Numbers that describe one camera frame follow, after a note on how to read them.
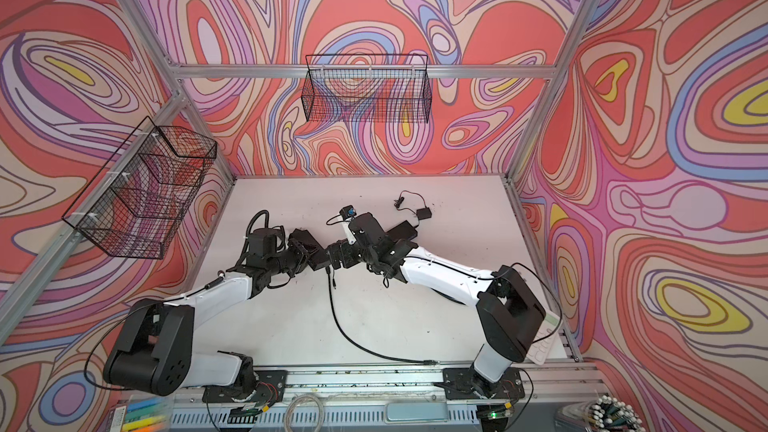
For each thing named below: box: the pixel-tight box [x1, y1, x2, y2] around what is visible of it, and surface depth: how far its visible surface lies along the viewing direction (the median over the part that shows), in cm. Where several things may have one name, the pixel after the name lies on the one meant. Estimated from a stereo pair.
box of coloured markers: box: [107, 394, 175, 432], surface depth 71 cm
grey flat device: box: [385, 402, 448, 423], surface depth 69 cm
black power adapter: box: [394, 189, 432, 220], surface depth 110 cm
